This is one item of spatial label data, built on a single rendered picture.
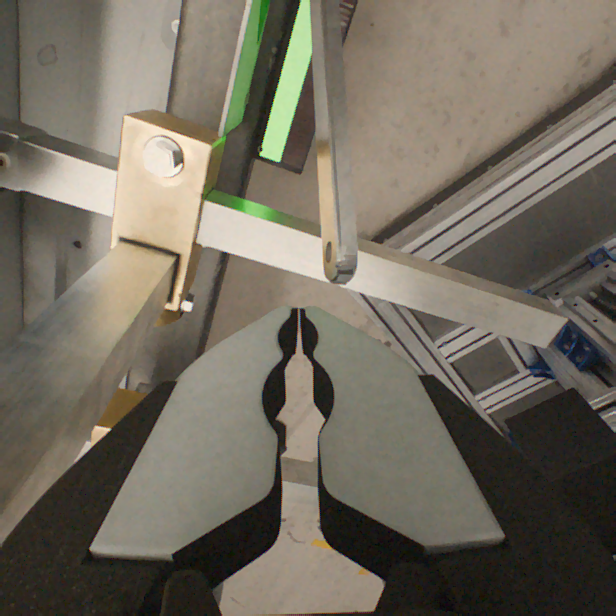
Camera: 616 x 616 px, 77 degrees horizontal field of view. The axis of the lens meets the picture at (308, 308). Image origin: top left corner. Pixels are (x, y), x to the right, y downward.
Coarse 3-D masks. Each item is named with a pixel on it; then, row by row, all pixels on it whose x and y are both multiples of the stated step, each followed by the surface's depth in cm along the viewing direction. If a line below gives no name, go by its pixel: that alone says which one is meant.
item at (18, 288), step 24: (0, 0) 34; (0, 24) 34; (0, 48) 35; (0, 72) 36; (0, 96) 37; (0, 192) 41; (0, 216) 42; (0, 240) 43; (0, 264) 44; (0, 288) 45; (0, 312) 47; (0, 336) 48
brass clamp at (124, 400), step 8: (120, 392) 37; (128, 392) 37; (136, 392) 37; (112, 400) 36; (120, 400) 36; (128, 400) 36; (136, 400) 37; (112, 408) 35; (120, 408) 35; (128, 408) 36; (104, 416) 34; (112, 416) 34; (120, 416) 35; (96, 424) 33; (104, 424) 33; (112, 424) 34; (96, 432) 33; (104, 432) 33; (96, 440) 34
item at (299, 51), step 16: (304, 0) 29; (304, 16) 30; (304, 32) 30; (288, 48) 31; (304, 48) 31; (288, 64) 31; (304, 64) 31; (288, 80) 32; (288, 96) 32; (272, 112) 33; (288, 112) 33; (272, 128) 33; (288, 128) 33; (272, 144) 34
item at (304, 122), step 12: (348, 0) 29; (348, 12) 30; (312, 72) 31; (312, 84) 32; (312, 96) 32; (300, 108) 33; (312, 108) 33; (300, 120) 33; (312, 120) 33; (300, 132) 34; (288, 144) 34; (300, 144) 34; (288, 156) 35; (300, 156) 35; (300, 168) 35
